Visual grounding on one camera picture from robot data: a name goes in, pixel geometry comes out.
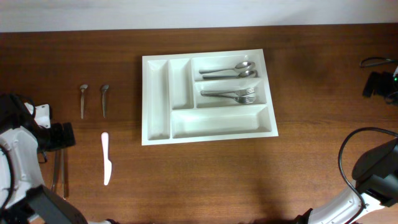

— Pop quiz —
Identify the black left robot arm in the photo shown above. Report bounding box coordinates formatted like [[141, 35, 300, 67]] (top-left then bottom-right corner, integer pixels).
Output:
[[1, 93, 87, 223]]

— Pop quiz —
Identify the pink handled utensil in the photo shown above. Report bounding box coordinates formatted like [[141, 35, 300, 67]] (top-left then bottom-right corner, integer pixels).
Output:
[[101, 132, 112, 185]]

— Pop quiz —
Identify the large steel spoon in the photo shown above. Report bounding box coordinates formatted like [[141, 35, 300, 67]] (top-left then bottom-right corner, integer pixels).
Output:
[[202, 70, 258, 80], [199, 61, 256, 74]]

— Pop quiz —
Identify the small metal spoon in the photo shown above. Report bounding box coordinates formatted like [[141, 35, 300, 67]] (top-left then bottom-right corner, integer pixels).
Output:
[[101, 85, 109, 118], [80, 84, 88, 119]]

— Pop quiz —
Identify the steel fork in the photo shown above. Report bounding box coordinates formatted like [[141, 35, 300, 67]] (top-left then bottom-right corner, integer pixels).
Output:
[[203, 95, 256, 104], [200, 87, 256, 96]]

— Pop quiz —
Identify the white plastic cutlery tray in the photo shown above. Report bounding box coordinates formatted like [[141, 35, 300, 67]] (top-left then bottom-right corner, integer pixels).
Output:
[[142, 49, 279, 146]]

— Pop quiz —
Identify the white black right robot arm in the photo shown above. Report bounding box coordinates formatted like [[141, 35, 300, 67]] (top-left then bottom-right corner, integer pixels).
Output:
[[293, 127, 397, 224]]

